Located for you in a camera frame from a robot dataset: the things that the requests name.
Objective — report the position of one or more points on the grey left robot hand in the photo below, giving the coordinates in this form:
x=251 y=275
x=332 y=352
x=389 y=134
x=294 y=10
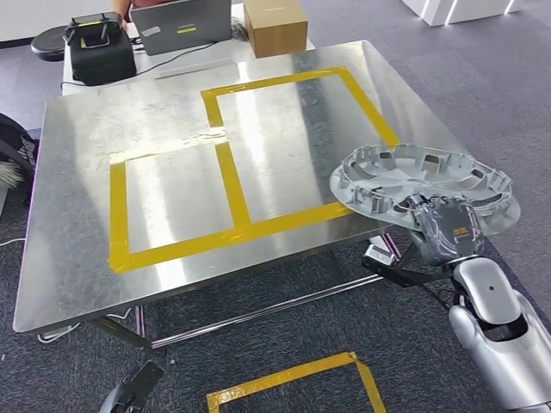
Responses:
x=122 y=396

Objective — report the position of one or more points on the grey plastic wheel hubcap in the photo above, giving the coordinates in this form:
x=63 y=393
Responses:
x=400 y=176

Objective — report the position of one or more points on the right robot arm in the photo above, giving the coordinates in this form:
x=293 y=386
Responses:
x=486 y=290

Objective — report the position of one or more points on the steel workbench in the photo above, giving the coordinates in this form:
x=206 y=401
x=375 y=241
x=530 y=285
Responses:
x=172 y=114

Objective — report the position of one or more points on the white power strip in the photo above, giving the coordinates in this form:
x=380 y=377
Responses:
x=56 y=333

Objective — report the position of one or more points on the yellow floor tape outline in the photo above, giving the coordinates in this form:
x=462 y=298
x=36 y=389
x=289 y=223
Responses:
x=280 y=376

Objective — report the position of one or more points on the yellow bench marking tape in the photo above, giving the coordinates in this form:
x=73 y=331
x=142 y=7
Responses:
x=232 y=182

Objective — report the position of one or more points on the black bag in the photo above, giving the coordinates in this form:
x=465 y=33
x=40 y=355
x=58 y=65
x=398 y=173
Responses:
x=17 y=148

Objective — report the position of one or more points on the black carry case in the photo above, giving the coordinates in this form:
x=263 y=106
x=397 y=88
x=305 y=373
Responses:
x=103 y=65

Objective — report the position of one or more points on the white table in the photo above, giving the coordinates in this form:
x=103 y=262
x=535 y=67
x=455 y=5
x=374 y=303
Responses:
x=193 y=60

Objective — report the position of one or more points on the black round stool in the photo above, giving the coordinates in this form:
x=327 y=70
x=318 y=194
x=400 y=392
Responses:
x=47 y=43

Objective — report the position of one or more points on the grey laptop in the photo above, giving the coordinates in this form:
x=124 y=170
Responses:
x=185 y=25

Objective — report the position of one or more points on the person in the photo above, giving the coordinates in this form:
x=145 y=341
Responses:
x=122 y=7

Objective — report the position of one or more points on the brown cardboard box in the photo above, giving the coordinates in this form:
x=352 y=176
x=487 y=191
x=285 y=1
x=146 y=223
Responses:
x=275 y=28

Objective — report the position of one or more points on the white platform block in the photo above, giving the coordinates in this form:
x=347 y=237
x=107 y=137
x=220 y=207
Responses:
x=435 y=11

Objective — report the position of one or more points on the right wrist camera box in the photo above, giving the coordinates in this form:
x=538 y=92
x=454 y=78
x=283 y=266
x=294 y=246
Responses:
x=380 y=253

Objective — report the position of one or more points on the black right camera bracket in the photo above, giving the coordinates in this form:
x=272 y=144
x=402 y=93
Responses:
x=404 y=277

